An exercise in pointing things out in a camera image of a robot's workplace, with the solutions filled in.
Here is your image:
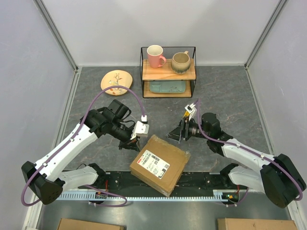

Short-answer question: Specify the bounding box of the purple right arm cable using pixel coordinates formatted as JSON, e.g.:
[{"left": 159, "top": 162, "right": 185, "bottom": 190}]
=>
[{"left": 196, "top": 98, "right": 303, "bottom": 209}]

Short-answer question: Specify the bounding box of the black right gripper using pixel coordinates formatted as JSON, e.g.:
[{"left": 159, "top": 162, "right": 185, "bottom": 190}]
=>
[{"left": 165, "top": 116, "right": 210, "bottom": 142}]

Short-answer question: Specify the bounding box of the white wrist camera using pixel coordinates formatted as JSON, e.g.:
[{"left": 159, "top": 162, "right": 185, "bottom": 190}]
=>
[
  {"left": 130, "top": 121, "right": 149, "bottom": 140},
  {"left": 183, "top": 103, "right": 197, "bottom": 121}
]

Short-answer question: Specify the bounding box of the cardboard box bottom right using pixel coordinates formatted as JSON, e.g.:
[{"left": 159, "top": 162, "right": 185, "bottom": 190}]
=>
[{"left": 217, "top": 218, "right": 297, "bottom": 230}]

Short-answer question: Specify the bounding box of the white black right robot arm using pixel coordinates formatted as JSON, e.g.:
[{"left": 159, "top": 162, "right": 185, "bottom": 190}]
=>
[{"left": 167, "top": 113, "right": 307, "bottom": 208}]

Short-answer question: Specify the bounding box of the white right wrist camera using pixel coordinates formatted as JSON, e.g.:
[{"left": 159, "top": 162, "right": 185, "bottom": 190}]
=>
[{"left": 183, "top": 103, "right": 197, "bottom": 121}]

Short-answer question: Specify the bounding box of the beige stoneware mug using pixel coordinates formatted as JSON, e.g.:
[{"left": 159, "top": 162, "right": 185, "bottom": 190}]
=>
[{"left": 171, "top": 51, "right": 191, "bottom": 75}]

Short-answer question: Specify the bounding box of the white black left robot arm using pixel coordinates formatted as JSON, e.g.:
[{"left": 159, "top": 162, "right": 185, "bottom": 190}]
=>
[{"left": 21, "top": 100, "right": 149, "bottom": 207}]

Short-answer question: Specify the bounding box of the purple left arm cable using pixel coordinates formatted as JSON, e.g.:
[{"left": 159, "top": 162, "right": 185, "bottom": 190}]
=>
[{"left": 21, "top": 86, "right": 147, "bottom": 207}]

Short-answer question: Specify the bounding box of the teal rectangular ceramic tray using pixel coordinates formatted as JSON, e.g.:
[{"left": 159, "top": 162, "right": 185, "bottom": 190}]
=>
[{"left": 149, "top": 81, "right": 186, "bottom": 93}]

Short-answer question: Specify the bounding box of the cardboard box bottom left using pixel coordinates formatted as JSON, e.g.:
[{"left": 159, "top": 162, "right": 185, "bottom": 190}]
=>
[{"left": 57, "top": 218, "right": 125, "bottom": 230}]

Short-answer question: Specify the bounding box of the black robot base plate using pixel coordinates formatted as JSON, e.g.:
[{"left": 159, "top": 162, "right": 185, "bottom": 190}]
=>
[{"left": 94, "top": 171, "right": 246, "bottom": 195}]

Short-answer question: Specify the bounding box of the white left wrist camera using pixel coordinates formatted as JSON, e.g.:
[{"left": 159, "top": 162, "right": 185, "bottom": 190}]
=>
[{"left": 130, "top": 121, "right": 149, "bottom": 140}]

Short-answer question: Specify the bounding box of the brown cardboard express box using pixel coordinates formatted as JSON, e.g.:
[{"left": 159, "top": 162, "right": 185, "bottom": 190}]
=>
[{"left": 130, "top": 135, "right": 190, "bottom": 197}]

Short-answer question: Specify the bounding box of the grey slotted cable duct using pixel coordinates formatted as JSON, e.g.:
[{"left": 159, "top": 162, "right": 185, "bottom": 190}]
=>
[{"left": 57, "top": 189, "right": 229, "bottom": 202}]

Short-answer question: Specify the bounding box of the yellow utility knife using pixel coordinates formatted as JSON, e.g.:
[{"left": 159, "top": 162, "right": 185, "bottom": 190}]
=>
[{"left": 183, "top": 105, "right": 193, "bottom": 120}]

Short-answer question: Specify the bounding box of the black wire wooden shelf rack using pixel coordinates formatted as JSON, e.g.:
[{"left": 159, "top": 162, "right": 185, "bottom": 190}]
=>
[{"left": 140, "top": 46, "right": 197, "bottom": 98}]

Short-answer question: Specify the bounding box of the pink ceramic mug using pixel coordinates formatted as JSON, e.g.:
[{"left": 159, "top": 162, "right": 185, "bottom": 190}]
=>
[{"left": 147, "top": 45, "right": 166, "bottom": 69}]

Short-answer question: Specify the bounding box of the aluminium frame rail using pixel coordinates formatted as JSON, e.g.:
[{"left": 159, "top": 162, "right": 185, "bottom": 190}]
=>
[{"left": 33, "top": 0, "right": 79, "bottom": 72}]

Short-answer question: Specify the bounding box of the beige plate with bird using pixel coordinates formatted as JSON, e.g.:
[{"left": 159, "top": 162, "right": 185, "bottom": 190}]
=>
[{"left": 100, "top": 70, "right": 133, "bottom": 96}]

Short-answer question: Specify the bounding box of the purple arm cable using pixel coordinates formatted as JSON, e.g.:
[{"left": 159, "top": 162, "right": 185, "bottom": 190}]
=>
[
  {"left": 196, "top": 98, "right": 303, "bottom": 209},
  {"left": 21, "top": 86, "right": 147, "bottom": 207}
]

